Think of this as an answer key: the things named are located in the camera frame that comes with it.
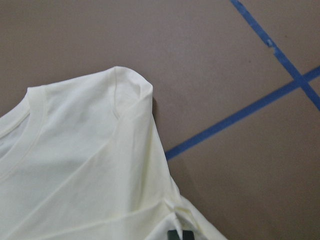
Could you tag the cream long-sleeve cat shirt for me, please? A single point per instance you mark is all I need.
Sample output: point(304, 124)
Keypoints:
point(81, 159)

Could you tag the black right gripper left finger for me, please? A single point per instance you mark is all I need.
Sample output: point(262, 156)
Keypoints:
point(172, 235)

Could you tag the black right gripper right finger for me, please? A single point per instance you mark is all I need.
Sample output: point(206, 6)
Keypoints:
point(187, 235)

